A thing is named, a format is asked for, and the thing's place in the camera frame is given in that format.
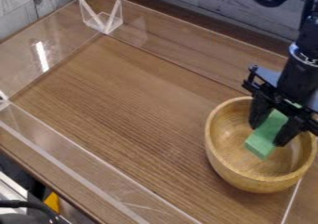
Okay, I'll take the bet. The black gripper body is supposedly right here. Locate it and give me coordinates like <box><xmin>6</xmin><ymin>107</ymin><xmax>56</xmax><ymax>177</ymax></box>
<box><xmin>241</xmin><ymin>43</ymin><xmax>318</xmax><ymax>135</ymax></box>

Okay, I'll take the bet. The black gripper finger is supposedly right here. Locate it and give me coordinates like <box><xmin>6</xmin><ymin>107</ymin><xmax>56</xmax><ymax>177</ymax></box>
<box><xmin>274</xmin><ymin>113</ymin><xmax>306</xmax><ymax>147</ymax></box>
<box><xmin>248</xmin><ymin>93</ymin><xmax>274</xmax><ymax>129</ymax></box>

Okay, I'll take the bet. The green rectangular block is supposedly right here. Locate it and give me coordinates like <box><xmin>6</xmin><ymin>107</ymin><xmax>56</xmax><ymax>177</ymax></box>
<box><xmin>244</xmin><ymin>110</ymin><xmax>288</xmax><ymax>160</ymax></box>

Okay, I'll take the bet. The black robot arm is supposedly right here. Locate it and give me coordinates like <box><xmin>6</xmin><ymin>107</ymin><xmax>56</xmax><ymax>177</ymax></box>
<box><xmin>241</xmin><ymin>0</ymin><xmax>318</xmax><ymax>146</ymax></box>

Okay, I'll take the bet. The brown wooden bowl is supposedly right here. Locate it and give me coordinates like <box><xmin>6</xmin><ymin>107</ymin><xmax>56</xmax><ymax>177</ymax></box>
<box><xmin>203</xmin><ymin>97</ymin><xmax>316</xmax><ymax>193</ymax></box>

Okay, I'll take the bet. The black device with yellow label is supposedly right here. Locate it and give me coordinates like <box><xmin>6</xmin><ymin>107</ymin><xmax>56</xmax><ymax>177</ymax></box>
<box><xmin>26</xmin><ymin>190</ymin><xmax>89</xmax><ymax>224</ymax></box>

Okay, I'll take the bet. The clear acrylic front wall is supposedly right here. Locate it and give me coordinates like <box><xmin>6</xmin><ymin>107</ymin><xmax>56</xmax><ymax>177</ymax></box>
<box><xmin>0</xmin><ymin>98</ymin><xmax>201</xmax><ymax>224</ymax></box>

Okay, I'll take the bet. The clear acrylic corner bracket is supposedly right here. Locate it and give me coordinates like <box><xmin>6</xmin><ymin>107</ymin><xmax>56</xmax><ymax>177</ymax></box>
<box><xmin>78</xmin><ymin>0</ymin><xmax>123</xmax><ymax>34</ymax></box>

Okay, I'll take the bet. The black cable lower left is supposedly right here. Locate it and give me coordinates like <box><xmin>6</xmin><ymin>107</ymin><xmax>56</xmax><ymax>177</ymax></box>
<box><xmin>0</xmin><ymin>199</ymin><xmax>60</xmax><ymax>224</ymax></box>

